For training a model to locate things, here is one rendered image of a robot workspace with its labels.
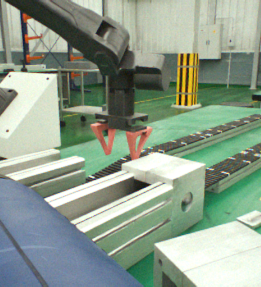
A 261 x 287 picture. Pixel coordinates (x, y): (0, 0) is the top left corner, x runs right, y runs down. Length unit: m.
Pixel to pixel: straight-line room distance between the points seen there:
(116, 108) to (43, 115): 0.33
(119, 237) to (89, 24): 0.38
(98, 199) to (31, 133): 0.51
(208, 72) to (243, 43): 1.48
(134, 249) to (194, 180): 0.15
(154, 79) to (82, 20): 0.17
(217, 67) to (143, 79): 11.53
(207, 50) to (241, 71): 1.36
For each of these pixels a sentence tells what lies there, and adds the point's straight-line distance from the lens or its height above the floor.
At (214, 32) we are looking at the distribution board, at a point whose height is 1.81.
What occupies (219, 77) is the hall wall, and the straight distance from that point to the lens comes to 12.14.
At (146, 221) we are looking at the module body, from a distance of 0.44.
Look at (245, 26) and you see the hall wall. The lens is 11.91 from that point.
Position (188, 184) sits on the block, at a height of 0.86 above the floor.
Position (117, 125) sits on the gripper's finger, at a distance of 0.67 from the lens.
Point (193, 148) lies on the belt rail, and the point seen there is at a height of 0.79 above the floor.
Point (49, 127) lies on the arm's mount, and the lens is 0.97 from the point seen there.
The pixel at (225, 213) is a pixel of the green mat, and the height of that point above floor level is 0.78.
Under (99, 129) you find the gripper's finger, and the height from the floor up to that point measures 0.89.
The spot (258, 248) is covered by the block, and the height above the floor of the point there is 0.87.
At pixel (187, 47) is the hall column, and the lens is 6.93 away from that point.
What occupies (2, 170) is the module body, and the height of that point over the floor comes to 0.86.
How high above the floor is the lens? 1.04
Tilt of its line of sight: 15 degrees down
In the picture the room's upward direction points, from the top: straight up
